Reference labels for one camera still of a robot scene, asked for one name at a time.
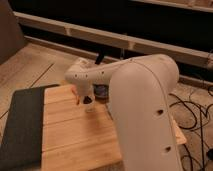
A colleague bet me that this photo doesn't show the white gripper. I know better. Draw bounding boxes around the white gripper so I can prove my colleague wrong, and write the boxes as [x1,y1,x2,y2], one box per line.
[71,84,93,105]

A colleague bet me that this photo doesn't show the dark rectangular eraser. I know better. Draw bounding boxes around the dark rectangular eraser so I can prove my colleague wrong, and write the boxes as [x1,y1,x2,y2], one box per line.
[83,96,92,104]

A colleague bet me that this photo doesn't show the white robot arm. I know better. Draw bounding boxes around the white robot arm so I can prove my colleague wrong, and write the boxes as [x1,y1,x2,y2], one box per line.
[65,54,183,171]

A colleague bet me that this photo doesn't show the dark round bowl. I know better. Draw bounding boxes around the dark round bowl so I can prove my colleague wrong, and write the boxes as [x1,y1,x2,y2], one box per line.
[94,85,108,99]

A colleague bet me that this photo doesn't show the wooden board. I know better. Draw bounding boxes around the wooden board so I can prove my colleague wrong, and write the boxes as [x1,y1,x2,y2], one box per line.
[41,83,188,171]

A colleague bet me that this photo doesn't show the black table leg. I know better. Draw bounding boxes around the black table leg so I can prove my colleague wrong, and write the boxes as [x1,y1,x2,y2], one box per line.
[95,51,105,65]

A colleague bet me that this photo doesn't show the dark grey mat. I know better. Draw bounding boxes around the dark grey mat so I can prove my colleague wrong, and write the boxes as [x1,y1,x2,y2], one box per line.
[0,84,56,171]

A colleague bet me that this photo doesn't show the black floor cables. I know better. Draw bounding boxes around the black floor cables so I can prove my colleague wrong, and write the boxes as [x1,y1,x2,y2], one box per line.
[168,84,213,171]

